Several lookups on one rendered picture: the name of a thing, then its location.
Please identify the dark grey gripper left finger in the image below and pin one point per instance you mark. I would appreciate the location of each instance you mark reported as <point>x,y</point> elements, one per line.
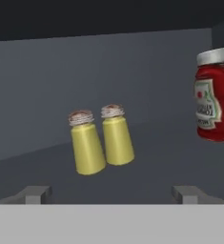
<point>34,194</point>

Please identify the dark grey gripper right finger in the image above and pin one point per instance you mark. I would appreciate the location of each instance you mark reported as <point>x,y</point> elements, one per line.
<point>188,194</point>

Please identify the red ketchup bottle white cap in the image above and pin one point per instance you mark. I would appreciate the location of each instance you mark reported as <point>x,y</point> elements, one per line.
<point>215,98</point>

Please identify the yellow shaker with silver cap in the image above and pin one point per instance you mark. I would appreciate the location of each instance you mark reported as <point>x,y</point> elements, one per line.
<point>86,147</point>
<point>117,139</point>

